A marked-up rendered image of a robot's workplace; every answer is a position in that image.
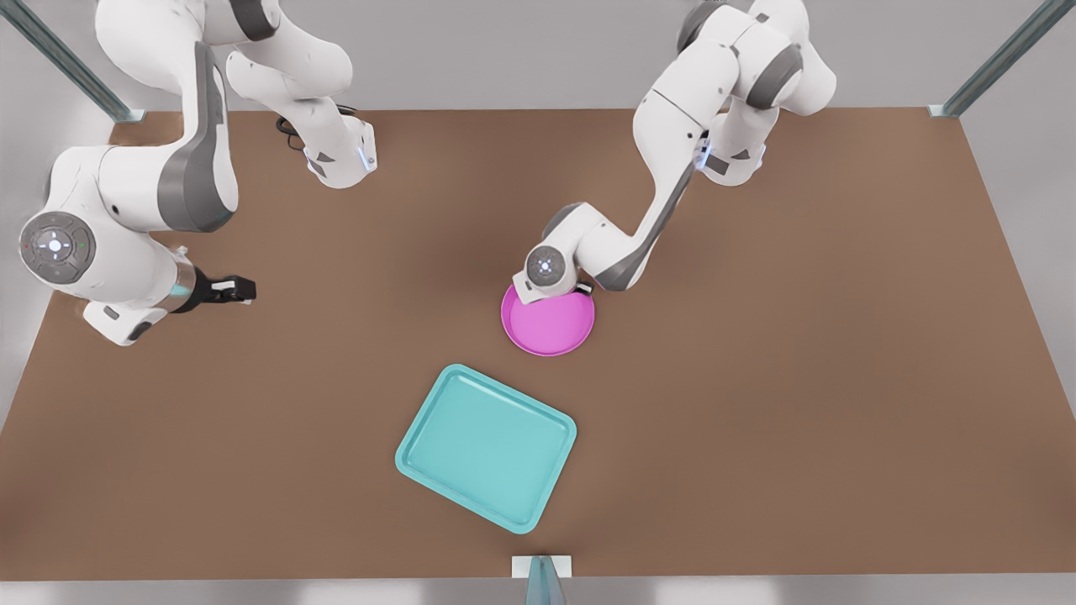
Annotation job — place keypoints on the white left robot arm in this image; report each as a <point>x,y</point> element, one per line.
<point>672,126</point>

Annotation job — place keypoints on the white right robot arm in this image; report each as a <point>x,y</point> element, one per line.
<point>126,181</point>

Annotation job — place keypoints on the pink round plate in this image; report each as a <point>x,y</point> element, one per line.
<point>551,329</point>

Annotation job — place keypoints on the teal rectangular tray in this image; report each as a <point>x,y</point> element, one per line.
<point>487,447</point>

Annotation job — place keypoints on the silver frame post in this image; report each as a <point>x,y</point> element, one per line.
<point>543,580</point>
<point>59,55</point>
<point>1000,59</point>

